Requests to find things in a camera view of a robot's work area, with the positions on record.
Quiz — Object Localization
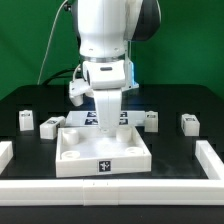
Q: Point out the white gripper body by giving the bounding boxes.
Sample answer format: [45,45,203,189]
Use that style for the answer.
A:
[83,60,126,131]

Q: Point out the white square table top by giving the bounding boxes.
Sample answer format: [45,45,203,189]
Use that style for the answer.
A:
[55,126,152,177]

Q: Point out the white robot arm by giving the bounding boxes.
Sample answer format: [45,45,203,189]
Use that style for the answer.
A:
[69,0,161,131]

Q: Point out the white left fence piece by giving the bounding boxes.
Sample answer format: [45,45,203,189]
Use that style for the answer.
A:
[0,141,13,175]

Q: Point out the white fence piece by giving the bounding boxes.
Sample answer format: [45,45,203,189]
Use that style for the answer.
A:
[195,140,224,181]
[0,141,13,175]

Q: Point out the white right fence piece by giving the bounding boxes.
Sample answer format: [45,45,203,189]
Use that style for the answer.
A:
[195,140,224,181]

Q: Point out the black cable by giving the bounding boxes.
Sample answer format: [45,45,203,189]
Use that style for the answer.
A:
[43,67,83,86]

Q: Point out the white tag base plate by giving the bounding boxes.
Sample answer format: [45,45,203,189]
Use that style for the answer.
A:
[66,111,145,127]

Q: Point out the white cable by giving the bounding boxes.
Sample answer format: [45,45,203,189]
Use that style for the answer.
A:
[37,0,69,86]

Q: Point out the white front fence wall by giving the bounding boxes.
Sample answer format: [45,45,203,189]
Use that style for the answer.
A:
[0,179,224,206]

